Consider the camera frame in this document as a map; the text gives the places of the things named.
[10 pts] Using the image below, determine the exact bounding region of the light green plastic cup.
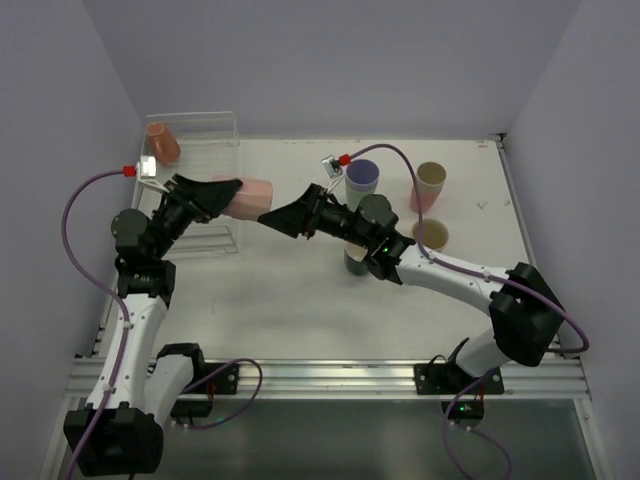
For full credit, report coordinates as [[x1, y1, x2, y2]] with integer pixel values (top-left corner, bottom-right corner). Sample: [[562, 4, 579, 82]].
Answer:
[[345, 183, 377, 211]]

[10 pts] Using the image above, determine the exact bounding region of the light pink plastic cup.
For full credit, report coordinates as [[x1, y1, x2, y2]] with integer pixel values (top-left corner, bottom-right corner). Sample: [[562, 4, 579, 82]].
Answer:
[[211, 175, 273, 221]]

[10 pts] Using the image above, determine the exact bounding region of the dark green ceramic mug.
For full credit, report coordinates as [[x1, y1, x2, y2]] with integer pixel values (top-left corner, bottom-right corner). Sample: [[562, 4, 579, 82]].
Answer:
[[343, 242, 368, 276]]

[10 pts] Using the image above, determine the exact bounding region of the lavender plastic cup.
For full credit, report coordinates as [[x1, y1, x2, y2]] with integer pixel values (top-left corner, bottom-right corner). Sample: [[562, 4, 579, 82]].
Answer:
[[345, 159, 380, 192]]

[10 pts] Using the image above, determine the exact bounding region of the orange plastic cup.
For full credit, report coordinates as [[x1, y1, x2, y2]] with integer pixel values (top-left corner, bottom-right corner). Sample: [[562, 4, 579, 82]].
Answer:
[[145, 122, 181, 166]]

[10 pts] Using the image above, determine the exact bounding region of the cream painted ceramic mug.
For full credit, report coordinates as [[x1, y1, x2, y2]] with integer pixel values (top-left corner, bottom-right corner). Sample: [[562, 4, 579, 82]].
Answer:
[[412, 218, 449, 252]]

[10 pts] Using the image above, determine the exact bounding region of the beige plastic cup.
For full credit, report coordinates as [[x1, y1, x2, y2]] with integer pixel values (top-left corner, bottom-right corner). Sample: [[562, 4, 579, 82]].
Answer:
[[416, 162, 447, 195]]

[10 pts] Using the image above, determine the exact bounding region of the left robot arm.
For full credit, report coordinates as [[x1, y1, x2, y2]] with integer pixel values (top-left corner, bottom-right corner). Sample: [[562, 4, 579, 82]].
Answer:
[[63, 175, 243, 477]]

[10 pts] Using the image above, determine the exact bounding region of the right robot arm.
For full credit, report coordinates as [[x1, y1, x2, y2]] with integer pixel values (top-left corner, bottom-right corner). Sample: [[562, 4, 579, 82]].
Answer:
[[258, 184, 563, 391]]

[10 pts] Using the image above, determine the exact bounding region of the left black controller box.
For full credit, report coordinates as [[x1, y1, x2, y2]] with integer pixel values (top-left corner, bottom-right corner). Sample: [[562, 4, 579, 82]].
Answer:
[[170, 399, 212, 425]]

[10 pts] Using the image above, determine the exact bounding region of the black controller box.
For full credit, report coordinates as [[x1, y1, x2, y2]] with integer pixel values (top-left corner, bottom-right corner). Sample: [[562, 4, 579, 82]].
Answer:
[[170, 399, 212, 425], [441, 400, 485, 428]]

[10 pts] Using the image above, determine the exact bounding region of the right black controller box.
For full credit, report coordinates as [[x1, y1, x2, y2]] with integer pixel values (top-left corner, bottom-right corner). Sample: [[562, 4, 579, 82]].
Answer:
[[441, 400, 485, 428]]

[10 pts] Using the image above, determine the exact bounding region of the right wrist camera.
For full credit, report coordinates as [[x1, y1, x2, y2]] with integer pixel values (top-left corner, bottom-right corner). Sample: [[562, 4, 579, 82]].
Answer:
[[321, 156, 344, 193]]

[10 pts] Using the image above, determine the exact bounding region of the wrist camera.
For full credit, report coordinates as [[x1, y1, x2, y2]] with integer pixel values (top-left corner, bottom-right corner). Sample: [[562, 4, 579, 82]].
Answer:
[[136, 155, 168, 194], [321, 156, 344, 193]]

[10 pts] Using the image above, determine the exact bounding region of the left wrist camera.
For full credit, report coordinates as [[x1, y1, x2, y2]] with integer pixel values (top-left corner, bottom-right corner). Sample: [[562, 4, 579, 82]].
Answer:
[[136, 155, 168, 194]]

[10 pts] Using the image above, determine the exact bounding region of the white wire dish rack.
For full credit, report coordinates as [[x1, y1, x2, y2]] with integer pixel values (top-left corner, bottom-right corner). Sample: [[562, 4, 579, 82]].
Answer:
[[145, 111, 241, 260]]

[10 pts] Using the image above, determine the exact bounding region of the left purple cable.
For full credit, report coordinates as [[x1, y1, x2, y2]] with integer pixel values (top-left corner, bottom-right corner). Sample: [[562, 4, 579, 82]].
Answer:
[[59, 162, 141, 480]]

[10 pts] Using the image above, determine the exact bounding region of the aluminium mounting rail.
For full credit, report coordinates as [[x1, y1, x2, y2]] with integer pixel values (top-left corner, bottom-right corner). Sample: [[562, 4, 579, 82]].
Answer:
[[67, 354, 594, 401]]

